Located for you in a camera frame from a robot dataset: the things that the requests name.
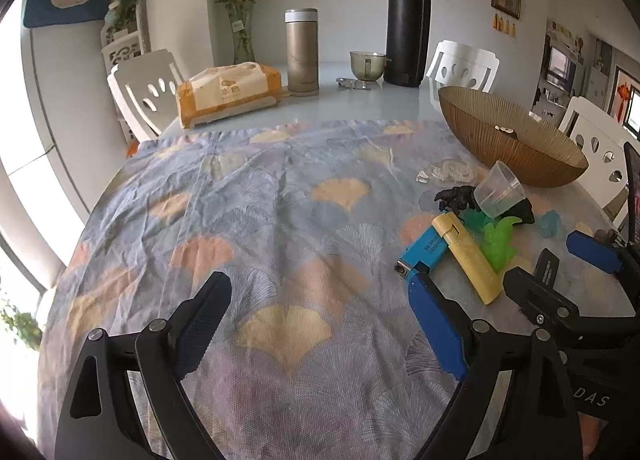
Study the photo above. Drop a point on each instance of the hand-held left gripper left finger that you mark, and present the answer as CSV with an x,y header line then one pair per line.
x,y
200,327

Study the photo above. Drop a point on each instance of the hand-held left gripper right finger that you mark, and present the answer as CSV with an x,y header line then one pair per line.
x,y
435,327

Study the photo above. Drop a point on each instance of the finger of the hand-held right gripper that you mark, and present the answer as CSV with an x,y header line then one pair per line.
x,y
540,295
594,251

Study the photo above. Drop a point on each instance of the green toy dinosaur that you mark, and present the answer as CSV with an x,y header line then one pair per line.
x,y
497,242

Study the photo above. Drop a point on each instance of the yellow lighter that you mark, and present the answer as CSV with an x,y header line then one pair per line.
x,y
470,262

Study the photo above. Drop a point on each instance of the blue lighter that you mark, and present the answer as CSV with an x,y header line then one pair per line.
x,y
422,252

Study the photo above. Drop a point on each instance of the clear plastic cup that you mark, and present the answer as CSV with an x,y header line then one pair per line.
x,y
500,190

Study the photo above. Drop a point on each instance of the brown ribbed bowl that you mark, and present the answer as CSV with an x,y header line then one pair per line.
x,y
510,160

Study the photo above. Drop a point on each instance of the clear plastic bottle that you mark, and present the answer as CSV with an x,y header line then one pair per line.
x,y
447,170

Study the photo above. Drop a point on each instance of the light blue toy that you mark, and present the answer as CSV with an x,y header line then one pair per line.
x,y
550,225

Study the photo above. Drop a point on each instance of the black smartphone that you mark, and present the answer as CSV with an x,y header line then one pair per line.
x,y
633,190

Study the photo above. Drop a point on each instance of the white chair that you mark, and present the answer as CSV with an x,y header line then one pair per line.
x,y
465,63
145,85
595,130

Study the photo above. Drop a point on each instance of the black toy animal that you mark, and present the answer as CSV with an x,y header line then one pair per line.
x,y
452,197

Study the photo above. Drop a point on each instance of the leaf-print tablecloth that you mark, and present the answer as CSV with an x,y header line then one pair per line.
x,y
280,220

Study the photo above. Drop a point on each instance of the black and white toy figure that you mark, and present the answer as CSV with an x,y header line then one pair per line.
x,y
505,130

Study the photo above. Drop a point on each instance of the red hanging ornament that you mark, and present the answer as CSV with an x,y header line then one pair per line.
x,y
624,96

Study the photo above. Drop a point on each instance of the green potted plant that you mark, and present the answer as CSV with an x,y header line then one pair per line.
x,y
17,325

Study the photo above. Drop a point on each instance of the television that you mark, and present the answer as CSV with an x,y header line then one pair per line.
x,y
559,65

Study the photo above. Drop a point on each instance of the orange tissue pack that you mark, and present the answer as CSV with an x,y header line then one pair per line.
x,y
225,90

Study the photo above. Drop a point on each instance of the small metal dish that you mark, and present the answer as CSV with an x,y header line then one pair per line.
x,y
352,84

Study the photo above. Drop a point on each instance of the small glass cup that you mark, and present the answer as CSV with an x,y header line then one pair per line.
x,y
367,65

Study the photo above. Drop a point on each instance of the white carved shelf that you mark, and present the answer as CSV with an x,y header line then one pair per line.
x,y
122,53

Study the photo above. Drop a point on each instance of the gold thermos flask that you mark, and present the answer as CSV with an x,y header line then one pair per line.
x,y
302,55

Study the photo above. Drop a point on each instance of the tall black thermos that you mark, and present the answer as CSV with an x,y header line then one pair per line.
x,y
407,25

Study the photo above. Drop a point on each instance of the shelf flower arrangement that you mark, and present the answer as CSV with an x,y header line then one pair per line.
x,y
122,5

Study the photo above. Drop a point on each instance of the yellow wall tassels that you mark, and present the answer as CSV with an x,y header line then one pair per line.
x,y
503,26

